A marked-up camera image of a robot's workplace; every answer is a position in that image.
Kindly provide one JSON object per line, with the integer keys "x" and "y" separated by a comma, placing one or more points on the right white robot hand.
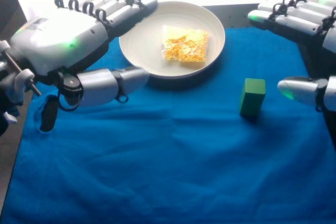
{"x": 302, "y": 14}

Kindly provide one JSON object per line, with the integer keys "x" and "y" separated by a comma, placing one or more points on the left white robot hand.
{"x": 60, "y": 37}

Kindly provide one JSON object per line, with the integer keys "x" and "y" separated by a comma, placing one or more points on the green block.
{"x": 252, "y": 100}

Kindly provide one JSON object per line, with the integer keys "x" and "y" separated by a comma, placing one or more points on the bag of yellow corn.
{"x": 186, "y": 48}

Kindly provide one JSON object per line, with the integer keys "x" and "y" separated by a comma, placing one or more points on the white round bowl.
{"x": 147, "y": 51}

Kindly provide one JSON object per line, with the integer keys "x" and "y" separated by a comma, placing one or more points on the dark curtain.
{"x": 10, "y": 3}

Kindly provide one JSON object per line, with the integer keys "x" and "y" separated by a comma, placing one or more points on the black cylindrical clip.
{"x": 48, "y": 116}

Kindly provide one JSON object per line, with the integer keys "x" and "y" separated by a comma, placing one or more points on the blue cloth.
{"x": 162, "y": 155}

